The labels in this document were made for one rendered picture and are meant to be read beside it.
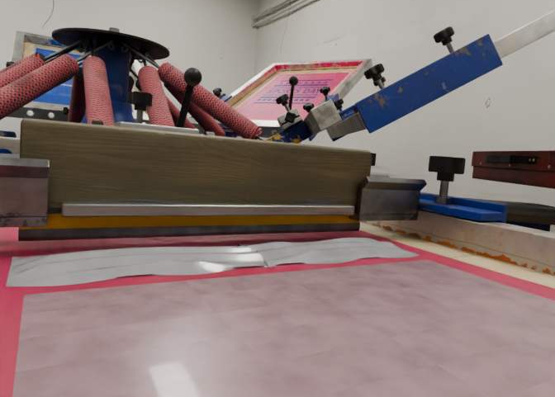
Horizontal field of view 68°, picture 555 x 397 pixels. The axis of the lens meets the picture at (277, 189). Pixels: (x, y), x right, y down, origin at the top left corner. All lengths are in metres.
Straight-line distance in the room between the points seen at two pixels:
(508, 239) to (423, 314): 0.22
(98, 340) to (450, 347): 0.17
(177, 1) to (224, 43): 0.64
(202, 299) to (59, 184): 0.17
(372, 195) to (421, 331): 0.26
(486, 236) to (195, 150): 0.32
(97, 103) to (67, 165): 0.55
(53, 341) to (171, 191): 0.20
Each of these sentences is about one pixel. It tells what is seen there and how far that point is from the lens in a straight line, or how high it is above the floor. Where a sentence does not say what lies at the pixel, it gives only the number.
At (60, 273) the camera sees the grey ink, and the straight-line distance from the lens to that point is 0.31.
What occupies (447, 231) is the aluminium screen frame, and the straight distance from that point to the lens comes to 0.53.
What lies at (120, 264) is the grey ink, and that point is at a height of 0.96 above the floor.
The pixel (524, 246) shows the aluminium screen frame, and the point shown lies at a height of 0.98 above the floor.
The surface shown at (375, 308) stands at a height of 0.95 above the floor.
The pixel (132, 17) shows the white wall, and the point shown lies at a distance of 4.75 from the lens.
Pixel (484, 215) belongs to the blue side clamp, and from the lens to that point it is 0.51.
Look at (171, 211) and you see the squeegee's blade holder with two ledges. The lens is 0.38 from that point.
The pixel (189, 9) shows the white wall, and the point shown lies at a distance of 4.94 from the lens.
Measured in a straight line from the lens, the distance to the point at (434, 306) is 0.30.
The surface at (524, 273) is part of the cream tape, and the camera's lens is 0.45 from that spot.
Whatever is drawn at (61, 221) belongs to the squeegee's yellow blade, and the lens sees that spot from 0.39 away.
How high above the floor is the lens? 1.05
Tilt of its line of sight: 5 degrees down
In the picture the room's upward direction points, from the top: 5 degrees clockwise
